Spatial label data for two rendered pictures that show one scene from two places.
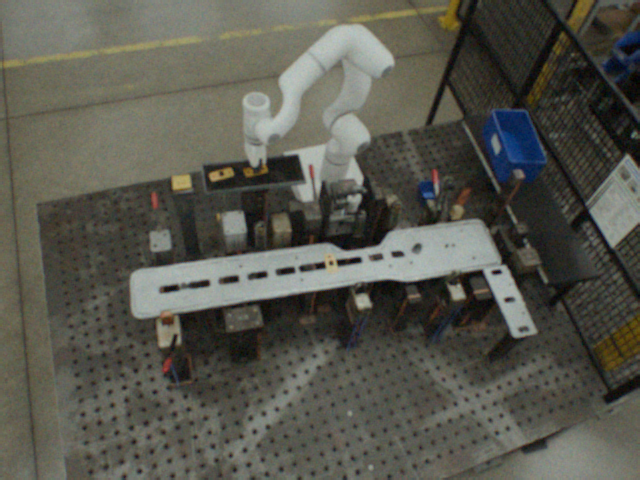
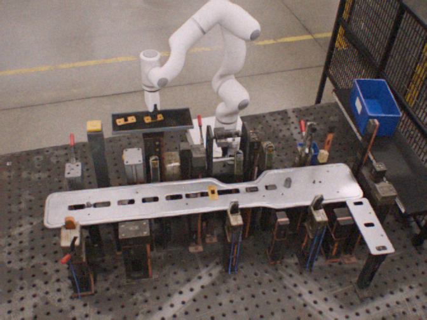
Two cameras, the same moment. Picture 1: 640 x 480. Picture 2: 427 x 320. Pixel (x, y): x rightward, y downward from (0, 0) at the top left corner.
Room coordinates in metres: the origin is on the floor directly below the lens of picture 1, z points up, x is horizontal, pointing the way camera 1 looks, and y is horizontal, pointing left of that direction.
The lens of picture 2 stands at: (-0.33, -0.29, 2.55)
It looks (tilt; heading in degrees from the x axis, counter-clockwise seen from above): 44 degrees down; 10
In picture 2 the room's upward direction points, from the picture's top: 4 degrees clockwise
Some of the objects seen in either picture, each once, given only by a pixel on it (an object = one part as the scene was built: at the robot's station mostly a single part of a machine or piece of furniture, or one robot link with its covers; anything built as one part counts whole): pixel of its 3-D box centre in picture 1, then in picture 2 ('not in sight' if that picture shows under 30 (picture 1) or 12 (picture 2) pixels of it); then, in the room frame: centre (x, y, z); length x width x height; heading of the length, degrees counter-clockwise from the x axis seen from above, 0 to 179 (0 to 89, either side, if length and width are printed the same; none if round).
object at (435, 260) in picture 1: (326, 267); (208, 195); (1.03, -0.03, 1.00); 1.38 x 0.22 x 0.02; 113
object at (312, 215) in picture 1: (308, 237); (197, 178); (1.21, 0.06, 0.89); 0.13 x 0.11 x 0.38; 23
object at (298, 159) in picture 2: (423, 229); (298, 175); (1.38, -0.41, 0.88); 0.07 x 0.06 x 0.35; 23
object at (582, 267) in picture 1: (523, 191); (384, 142); (1.58, -0.79, 1.02); 0.90 x 0.22 x 0.03; 23
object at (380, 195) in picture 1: (368, 223); (249, 167); (1.33, -0.16, 0.91); 0.07 x 0.05 x 0.42; 23
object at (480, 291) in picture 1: (467, 304); (335, 235); (1.08, -0.61, 0.84); 0.11 x 0.10 x 0.28; 23
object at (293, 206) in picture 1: (292, 234); (184, 175); (1.20, 0.13, 0.90); 0.05 x 0.05 x 0.40; 23
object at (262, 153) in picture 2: (383, 229); (262, 173); (1.33, -0.23, 0.88); 0.11 x 0.09 x 0.37; 23
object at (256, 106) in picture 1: (256, 116); (151, 68); (1.27, 0.29, 1.44); 0.09 x 0.08 x 0.13; 43
